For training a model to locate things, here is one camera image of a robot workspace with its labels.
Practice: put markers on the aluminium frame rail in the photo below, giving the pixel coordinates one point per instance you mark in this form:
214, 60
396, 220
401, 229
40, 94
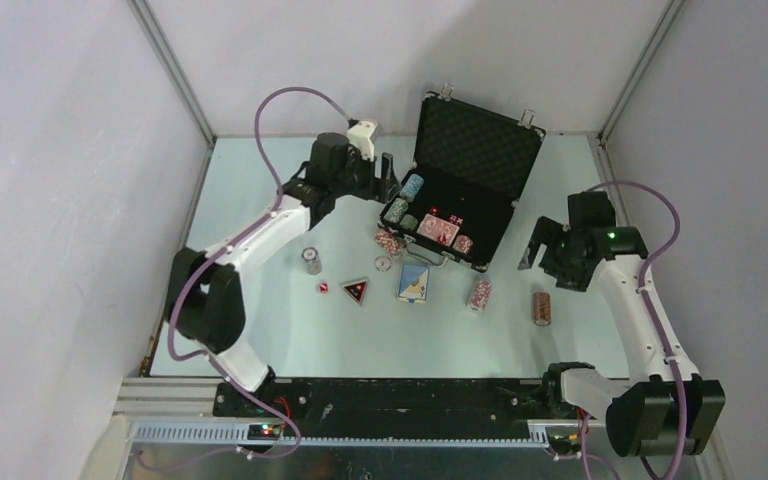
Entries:
182, 409

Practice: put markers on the blue playing card deck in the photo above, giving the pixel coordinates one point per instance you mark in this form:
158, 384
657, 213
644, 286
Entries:
413, 283

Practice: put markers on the black poker set case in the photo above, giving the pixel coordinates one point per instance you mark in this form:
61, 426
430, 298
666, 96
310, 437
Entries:
475, 164

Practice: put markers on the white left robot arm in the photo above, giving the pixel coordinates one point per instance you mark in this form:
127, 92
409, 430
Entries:
205, 300

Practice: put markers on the tall green chip stack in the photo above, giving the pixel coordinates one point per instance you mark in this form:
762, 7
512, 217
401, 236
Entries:
396, 210

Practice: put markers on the red chip stack in case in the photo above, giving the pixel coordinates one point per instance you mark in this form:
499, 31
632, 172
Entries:
463, 244

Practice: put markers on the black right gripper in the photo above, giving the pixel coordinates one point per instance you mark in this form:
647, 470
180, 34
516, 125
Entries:
548, 231

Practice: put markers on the blue poker chip stack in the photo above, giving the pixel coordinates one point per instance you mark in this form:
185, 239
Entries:
411, 187

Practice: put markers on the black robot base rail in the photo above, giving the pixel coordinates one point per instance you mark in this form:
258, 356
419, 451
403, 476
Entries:
402, 409

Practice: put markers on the orange brown chip stack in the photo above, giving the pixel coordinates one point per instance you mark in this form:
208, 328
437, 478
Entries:
541, 308

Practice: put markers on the red white chip stack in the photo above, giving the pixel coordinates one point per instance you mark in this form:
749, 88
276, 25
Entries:
479, 296

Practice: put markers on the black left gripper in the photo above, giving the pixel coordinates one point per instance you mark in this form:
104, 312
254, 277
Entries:
381, 189

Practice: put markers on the white dealer button chip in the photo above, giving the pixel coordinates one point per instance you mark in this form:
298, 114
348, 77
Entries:
383, 263

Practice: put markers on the short green chip stack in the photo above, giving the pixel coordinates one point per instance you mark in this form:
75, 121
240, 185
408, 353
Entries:
409, 222

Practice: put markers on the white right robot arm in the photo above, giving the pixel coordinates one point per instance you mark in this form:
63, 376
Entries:
642, 331

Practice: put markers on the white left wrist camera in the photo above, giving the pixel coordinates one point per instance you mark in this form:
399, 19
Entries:
362, 135

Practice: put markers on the grey chip stack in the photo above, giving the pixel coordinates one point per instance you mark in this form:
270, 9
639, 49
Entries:
312, 261

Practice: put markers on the black red triangular button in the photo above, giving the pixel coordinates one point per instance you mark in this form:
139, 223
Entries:
356, 289

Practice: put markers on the red playing card deck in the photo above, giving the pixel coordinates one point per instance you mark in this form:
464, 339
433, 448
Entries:
432, 226

